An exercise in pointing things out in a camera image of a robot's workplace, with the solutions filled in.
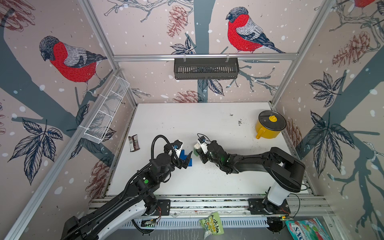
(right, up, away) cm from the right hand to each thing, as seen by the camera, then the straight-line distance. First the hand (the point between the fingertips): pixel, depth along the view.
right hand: (198, 146), depth 88 cm
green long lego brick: (-2, -3, 0) cm, 4 cm away
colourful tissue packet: (+49, -32, -22) cm, 63 cm away
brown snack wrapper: (-43, +1, +9) cm, 44 cm away
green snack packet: (+6, -33, -20) cm, 39 cm away
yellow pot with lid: (+47, +13, +7) cm, 49 cm away
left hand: (-7, +4, -14) cm, 16 cm away
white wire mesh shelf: (-52, +26, -3) cm, 59 cm away
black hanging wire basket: (0, +53, +18) cm, 56 cm away
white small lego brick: (-1, +1, -3) cm, 3 cm away
